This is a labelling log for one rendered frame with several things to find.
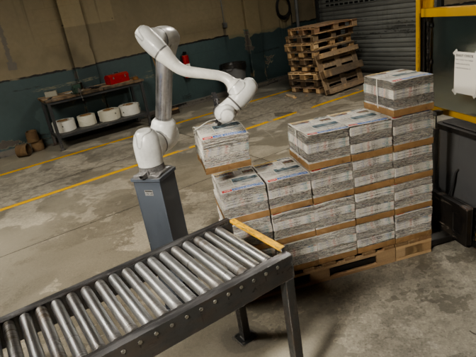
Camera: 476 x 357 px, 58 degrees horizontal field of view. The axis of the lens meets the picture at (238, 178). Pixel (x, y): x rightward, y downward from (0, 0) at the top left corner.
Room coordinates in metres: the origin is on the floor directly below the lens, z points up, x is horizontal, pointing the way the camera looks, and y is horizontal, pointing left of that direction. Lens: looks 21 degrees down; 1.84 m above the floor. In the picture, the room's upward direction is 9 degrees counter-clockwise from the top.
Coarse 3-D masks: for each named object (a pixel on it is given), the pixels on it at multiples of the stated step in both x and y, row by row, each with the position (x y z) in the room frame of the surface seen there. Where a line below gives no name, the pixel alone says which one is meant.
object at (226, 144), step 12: (204, 132) 2.51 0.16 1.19; (216, 132) 2.48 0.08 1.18; (228, 132) 2.47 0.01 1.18; (240, 132) 2.45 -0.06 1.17; (204, 144) 2.40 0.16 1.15; (216, 144) 2.42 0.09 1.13; (228, 144) 2.44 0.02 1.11; (240, 144) 2.45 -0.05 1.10; (204, 156) 2.42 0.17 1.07; (216, 156) 2.43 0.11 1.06; (228, 156) 2.45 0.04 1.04; (240, 156) 2.46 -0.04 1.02
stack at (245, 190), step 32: (288, 160) 2.78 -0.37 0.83; (384, 160) 2.59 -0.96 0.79; (224, 192) 2.41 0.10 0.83; (256, 192) 2.43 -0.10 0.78; (288, 192) 2.47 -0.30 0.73; (320, 192) 2.51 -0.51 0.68; (384, 192) 2.58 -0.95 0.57; (256, 224) 2.43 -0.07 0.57; (288, 224) 2.46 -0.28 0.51; (320, 224) 2.51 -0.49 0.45; (384, 224) 2.58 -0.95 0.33; (320, 256) 2.50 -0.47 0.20; (352, 256) 2.54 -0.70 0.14; (384, 256) 2.58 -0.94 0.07
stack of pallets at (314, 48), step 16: (288, 32) 9.29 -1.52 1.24; (304, 32) 8.92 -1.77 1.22; (320, 32) 8.73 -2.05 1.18; (336, 32) 9.50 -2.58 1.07; (352, 32) 9.29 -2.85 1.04; (288, 48) 9.18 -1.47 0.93; (304, 48) 8.92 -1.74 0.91; (320, 48) 8.73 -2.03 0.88; (336, 48) 8.96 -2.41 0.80; (288, 64) 9.27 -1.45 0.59; (304, 64) 8.89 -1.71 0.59; (304, 80) 8.89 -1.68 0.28; (320, 80) 8.66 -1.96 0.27
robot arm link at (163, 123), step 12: (168, 36) 2.52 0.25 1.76; (156, 60) 2.60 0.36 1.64; (156, 72) 2.60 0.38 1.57; (168, 72) 2.59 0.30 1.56; (156, 84) 2.61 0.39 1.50; (168, 84) 2.59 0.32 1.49; (156, 96) 2.62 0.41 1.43; (168, 96) 2.60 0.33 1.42; (156, 108) 2.62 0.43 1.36; (168, 108) 2.61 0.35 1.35; (156, 120) 2.62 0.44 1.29; (168, 120) 2.62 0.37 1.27; (168, 132) 2.59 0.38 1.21; (168, 144) 2.57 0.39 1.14
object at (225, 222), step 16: (224, 224) 2.05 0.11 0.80; (176, 240) 1.95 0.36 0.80; (192, 240) 1.95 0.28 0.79; (144, 256) 1.84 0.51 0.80; (192, 256) 1.94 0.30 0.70; (112, 272) 1.74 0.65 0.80; (80, 288) 1.66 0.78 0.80; (112, 288) 1.72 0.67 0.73; (32, 304) 1.59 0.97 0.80; (48, 304) 1.58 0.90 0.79; (64, 304) 1.61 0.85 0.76; (0, 320) 1.51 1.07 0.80; (16, 320) 1.52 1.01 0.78; (0, 336) 1.48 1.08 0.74
